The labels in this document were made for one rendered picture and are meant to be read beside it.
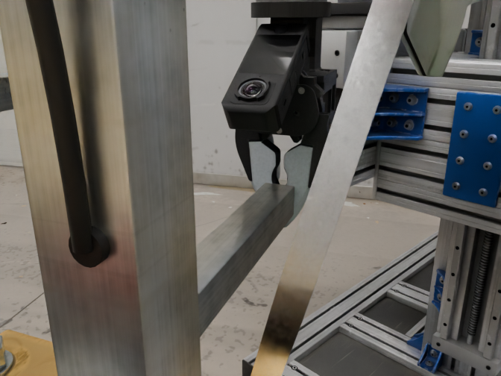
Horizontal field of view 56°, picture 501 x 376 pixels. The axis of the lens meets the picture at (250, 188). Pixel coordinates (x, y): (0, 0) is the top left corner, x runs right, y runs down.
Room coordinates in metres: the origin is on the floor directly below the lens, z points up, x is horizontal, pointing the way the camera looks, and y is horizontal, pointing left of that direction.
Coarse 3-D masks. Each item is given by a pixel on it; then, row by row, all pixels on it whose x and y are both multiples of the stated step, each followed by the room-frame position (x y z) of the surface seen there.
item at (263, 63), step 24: (264, 24) 0.44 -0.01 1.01; (288, 24) 0.44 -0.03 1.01; (264, 48) 0.41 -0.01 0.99; (288, 48) 0.40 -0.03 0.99; (240, 72) 0.39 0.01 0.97; (264, 72) 0.38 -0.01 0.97; (288, 72) 0.38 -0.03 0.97; (240, 96) 0.36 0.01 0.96; (264, 96) 0.35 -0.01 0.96; (288, 96) 0.37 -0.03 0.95; (240, 120) 0.36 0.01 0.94; (264, 120) 0.35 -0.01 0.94
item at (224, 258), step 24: (264, 192) 0.41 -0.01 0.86; (288, 192) 0.41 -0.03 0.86; (240, 216) 0.35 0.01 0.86; (264, 216) 0.35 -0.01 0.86; (288, 216) 0.41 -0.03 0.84; (216, 240) 0.31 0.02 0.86; (240, 240) 0.31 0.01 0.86; (264, 240) 0.34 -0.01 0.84; (216, 264) 0.27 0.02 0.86; (240, 264) 0.30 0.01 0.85; (216, 288) 0.26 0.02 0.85; (216, 312) 0.26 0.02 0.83
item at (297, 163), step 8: (288, 152) 0.43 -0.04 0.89; (296, 152) 0.42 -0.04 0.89; (304, 152) 0.42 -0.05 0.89; (288, 160) 0.43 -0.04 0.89; (296, 160) 0.42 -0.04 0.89; (304, 160) 0.42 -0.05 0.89; (288, 168) 0.43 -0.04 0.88; (296, 168) 0.42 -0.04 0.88; (304, 168) 0.42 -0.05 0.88; (288, 176) 0.43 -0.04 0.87; (296, 176) 0.42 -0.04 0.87; (304, 176) 0.42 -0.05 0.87; (288, 184) 0.43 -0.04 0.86; (296, 184) 0.42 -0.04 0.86; (304, 184) 0.42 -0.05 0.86; (296, 192) 0.42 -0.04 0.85; (304, 192) 0.42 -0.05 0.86; (296, 200) 0.42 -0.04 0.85; (304, 200) 0.42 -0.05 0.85; (296, 208) 0.43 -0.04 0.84; (296, 216) 0.43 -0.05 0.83; (288, 224) 0.44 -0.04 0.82
